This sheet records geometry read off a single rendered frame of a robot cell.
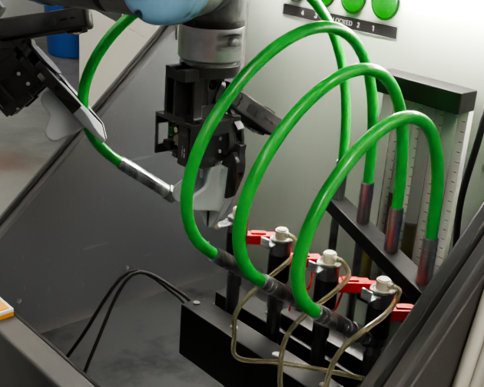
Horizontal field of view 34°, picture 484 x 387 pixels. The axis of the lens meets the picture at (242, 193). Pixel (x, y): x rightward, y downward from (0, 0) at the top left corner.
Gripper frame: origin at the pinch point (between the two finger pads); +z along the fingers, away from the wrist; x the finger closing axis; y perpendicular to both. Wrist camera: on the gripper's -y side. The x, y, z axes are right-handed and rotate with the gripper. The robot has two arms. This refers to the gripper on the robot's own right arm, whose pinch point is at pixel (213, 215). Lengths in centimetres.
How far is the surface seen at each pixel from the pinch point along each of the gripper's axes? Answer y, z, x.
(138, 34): -168, 33, -256
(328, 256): -3.6, 0.1, 16.3
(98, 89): -186, 78, -319
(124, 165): 5.9, -4.3, -11.6
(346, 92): -23.1, -13.4, 0.2
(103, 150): 8.3, -6.4, -12.9
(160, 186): 1.2, -1.0, -9.8
